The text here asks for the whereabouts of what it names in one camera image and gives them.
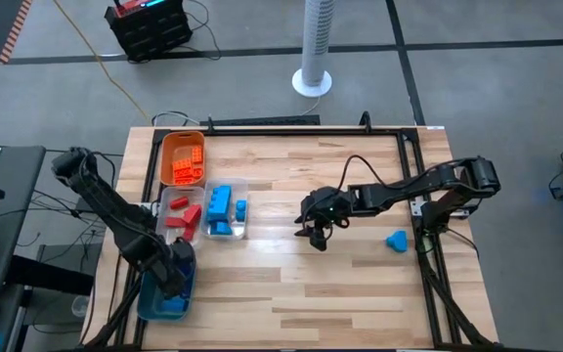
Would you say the long light blue block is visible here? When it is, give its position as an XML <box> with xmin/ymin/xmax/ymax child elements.
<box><xmin>206</xmin><ymin>184</ymin><xmax>234</xmax><ymax>224</ymax></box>

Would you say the black crate with red top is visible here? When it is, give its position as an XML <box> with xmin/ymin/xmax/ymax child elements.
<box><xmin>104</xmin><ymin>0</ymin><xmax>194</xmax><ymax>64</ymax></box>

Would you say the black power strip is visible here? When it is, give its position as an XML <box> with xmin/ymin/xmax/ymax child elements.
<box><xmin>199</xmin><ymin>114</ymin><xmax>322</xmax><ymax>127</ymax></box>

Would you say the grey desk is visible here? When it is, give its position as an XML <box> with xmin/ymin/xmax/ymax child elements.
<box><xmin>0</xmin><ymin>145</ymin><xmax>47</xmax><ymax>294</ymax></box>

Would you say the clear cup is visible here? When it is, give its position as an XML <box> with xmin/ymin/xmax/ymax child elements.
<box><xmin>70</xmin><ymin>294</ymin><xmax>91</xmax><ymax>319</ymax></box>

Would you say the orange plastic bin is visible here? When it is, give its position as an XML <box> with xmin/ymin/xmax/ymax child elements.
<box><xmin>158</xmin><ymin>130</ymin><xmax>208</xmax><ymax>188</ymax></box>

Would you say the black aluminium table frame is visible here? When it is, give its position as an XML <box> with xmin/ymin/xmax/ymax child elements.
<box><xmin>132</xmin><ymin>125</ymin><xmax>505</xmax><ymax>352</ymax></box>

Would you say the blue heart-shaped block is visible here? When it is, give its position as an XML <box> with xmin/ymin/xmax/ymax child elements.
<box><xmin>385</xmin><ymin>229</ymin><xmax>410</xmax><ymax>254</ymax></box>

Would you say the yellow cable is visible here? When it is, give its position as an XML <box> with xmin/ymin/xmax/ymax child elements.
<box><xmin>51</xmin><ymin>0</ymin><xmax>152</xmax><ymax>122</ymax></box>

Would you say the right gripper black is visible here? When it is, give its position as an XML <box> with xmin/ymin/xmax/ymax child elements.
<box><xmin>293</xmin><ymin>188</ymin><xmax>356</xmax><ymax>252</ymax></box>

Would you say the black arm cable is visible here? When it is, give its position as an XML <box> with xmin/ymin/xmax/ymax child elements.
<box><xmin>340</xmin><ymin>154</ymin><xmax>463</xmax><ymax>193</ymax></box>

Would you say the clear plastic bin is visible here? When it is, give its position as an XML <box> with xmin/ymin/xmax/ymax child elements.
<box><xmin>155</xmin><ymin>185</ymin><xmax>206</xmax><ymax>245</ymax></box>
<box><xmin>200</xmin><ymin>178</ymin><xmax>250</xmax><ymax>242</ymax></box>

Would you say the blue plastic bin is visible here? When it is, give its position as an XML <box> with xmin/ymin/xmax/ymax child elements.
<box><xmin>136</xmin><ymin>253</ymin><xmax>198</xmax><ymax>323</ymax></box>

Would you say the dark blue toy brick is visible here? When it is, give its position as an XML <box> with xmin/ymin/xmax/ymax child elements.
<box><xmin>160</xmin><ymin>295</ymin><xmax>189</xmax><ymax>315</ymax></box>

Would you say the white perforated tower fan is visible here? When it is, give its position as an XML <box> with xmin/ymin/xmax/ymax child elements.
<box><xmin>291</xmin><ymin>0</ymin><xmax>333</xmax><ymax>99</ymax></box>

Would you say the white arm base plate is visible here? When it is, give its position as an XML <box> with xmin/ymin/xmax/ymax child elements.
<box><xmin>410</xmin><ymin>197</ymin><xmax>469</xmax><ymax>220</ymax></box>

